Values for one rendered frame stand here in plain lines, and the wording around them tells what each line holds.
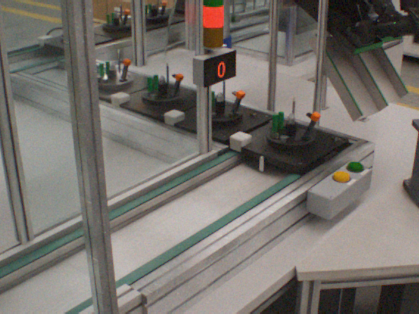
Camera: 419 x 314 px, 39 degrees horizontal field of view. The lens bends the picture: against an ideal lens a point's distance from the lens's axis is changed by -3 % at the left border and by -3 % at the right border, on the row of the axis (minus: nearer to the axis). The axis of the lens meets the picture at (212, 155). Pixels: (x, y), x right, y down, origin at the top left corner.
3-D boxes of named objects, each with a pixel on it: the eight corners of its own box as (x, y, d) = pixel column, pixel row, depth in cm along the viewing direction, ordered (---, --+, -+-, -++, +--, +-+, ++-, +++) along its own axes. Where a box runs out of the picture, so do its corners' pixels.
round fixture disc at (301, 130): (324, 139, 170) (325, 133, 169) (296, 156, 160) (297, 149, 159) (283, 126, 178) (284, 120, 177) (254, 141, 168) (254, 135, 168)
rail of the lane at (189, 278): (371, 174, 175) (375, 139, 170) (149, 336, 114) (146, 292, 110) (355, 168, 178) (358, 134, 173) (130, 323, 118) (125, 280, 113)
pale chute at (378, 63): (400, 99, 194) (409, 93, 191) (375, 108, 187) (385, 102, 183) (358, 27, 200) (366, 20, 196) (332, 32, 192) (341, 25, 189)
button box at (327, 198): (370, 188, 159) (373, 167, 156) (329, 220, 144) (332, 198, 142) (347, 180, 163) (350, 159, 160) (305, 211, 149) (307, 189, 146)
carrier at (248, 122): (275, 122, 186) (276, 83, 181) (224, 147, 170) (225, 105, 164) (215, 103, 200) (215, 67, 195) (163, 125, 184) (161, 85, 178)
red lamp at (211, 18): (227, 25, 148) (227, 5, 146) (214, 29, 145) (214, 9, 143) (212, 22, 151) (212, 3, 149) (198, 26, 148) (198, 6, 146)
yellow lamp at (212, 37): (227, 45, 151) (227, 26, 148) (214, 49, 147) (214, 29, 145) (212, 41, 154) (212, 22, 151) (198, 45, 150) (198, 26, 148)
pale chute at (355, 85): (379, 111, 184) (389, 105, 181) (352, 121, 177) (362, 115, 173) (335, 35, 190) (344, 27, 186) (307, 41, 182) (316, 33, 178)
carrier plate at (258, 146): (348, 145, 171) (349, 138, 170) (302, 175, 155) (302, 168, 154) (279, 123, 185) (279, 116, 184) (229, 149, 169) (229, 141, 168)
